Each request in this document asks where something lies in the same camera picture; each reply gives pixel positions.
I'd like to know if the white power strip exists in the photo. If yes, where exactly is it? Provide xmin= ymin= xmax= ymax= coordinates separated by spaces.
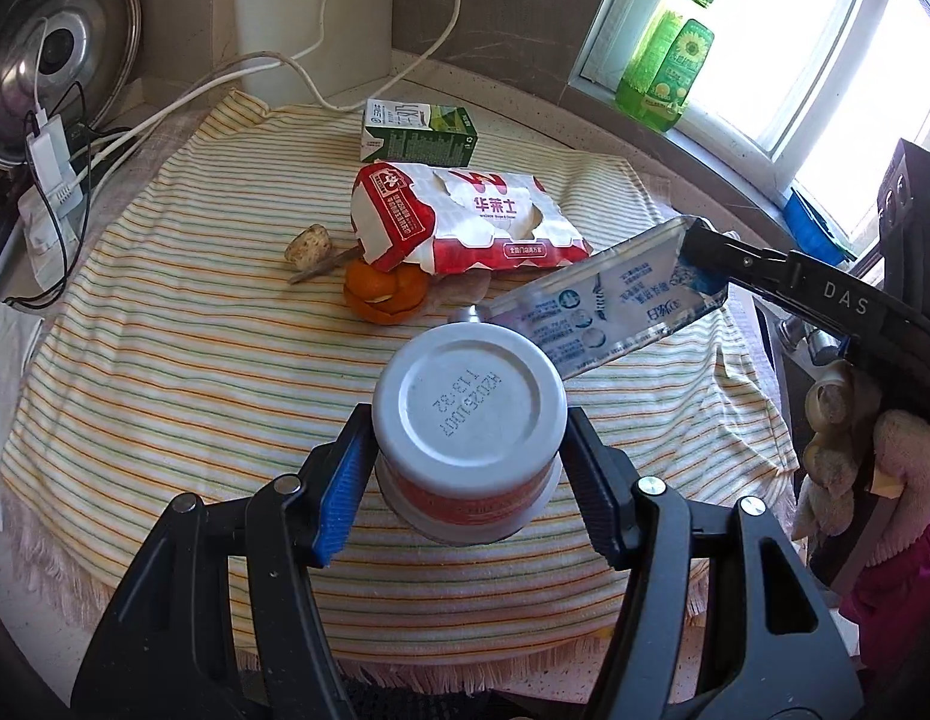
xmin=19 ymin=187 xmax=87 ymax=293

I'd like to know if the striped cloth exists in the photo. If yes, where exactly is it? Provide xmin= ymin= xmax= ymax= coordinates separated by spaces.
xmin=0 ymin=90 xmax=800 ymax=691

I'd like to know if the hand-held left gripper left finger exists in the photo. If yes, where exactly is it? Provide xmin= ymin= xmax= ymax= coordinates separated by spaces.
xmin=71 ymin=403 xmax=376 ymax=720

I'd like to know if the green dish soap bottle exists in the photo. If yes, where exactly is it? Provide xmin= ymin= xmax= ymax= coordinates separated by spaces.
xmin=615 ymin=0 xmax=715 ymax=132

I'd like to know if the blue plastic item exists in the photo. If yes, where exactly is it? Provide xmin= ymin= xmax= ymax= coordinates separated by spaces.
xmin=781 ymin=187 xmax=860 ymax=263

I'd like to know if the orange peel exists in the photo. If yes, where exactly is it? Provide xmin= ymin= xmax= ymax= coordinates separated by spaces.
xmin=343 ymin=259 xmax=430 ymax=326

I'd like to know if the white appliance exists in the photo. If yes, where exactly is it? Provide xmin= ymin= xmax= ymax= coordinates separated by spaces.
xmin=232 ymin=0 xmax=397 ymax=110

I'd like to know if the brown wooden stick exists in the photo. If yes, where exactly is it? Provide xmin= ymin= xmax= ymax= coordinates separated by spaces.
xmin=289 ymin=244 xmax=365 ymax=286

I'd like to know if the white power cable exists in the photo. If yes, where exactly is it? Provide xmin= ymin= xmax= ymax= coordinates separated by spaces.
xmin=64 ymin=52 xmax=301 ymax=181
xmin=229 ymin=0 xmax=481 ymax=112

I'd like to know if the white plastic cup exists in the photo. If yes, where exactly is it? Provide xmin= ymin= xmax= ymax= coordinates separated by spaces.
xmin=371 ymin=321 xmax=569 ymax=547

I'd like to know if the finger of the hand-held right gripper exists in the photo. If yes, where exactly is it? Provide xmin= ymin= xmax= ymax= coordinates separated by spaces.
xmin=676 ymin=221 xmax=796 ymax=297

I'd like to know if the white charger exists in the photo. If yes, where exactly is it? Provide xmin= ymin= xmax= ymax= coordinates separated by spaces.
xmin=26 ymin=112 xmax=80 ymax=203

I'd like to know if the person's right hand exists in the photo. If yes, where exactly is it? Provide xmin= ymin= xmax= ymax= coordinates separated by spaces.
xmin=799 ymin=360 xmax=886 ymax=492

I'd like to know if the person's pink clothing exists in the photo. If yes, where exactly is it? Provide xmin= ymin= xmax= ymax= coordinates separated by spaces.
xmin=840 ymin=510 xmax=930 ymax=683

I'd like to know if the steel pot lid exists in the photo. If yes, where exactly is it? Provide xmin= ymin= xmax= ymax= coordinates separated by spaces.
xmin=0 ymin=0 xmax=143 ymax=166

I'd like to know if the person's right forearm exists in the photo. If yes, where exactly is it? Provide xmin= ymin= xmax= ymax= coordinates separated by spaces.
xmin=791 ymin=409 xmax=930 ymax=567

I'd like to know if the green white milk carton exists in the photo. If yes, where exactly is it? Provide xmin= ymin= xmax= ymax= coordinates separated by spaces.
xmin=360 ymin=99 xmax=477 ymax=168

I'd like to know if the white window frame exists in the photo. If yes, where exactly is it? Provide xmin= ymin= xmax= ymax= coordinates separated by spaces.
xmin=566 ymin=0 xmax=930 ymax=241

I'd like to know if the white blue milk pouch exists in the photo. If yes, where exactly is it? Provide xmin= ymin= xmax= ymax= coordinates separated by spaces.
xmin=486 ymin=216 xmax=728 ymax=380

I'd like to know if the black cable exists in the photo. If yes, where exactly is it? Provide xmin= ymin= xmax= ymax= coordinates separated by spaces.
xmin=0 ymin=82 xmax=136 ymax=308

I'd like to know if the metal faucet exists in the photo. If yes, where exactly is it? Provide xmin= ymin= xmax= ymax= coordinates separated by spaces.
xmin=780 ymin=311 xmax=848 ymax=368

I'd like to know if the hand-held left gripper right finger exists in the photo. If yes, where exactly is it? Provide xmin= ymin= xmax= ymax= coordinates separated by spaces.
xmin=561 ymin=406 xmax=863 ymax=720

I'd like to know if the red white paper bag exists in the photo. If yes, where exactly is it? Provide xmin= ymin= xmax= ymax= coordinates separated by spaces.
xmin=350 ymin=163 xmax=592 ymax=278

